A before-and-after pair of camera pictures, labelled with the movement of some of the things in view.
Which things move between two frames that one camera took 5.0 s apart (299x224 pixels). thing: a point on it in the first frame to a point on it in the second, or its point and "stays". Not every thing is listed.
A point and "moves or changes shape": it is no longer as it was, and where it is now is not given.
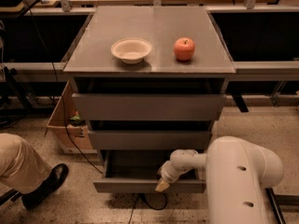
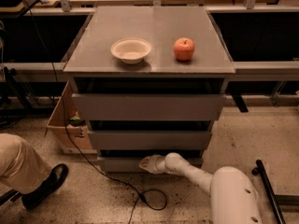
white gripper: x=168 y=173 to x=155 y=164
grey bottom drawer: x=137 y=172 moves or changes shape
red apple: x=184 y=49 stays
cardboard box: x=73 y=139 stays
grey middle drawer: x=150 y=140 stays
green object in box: x=77 y=120 stays
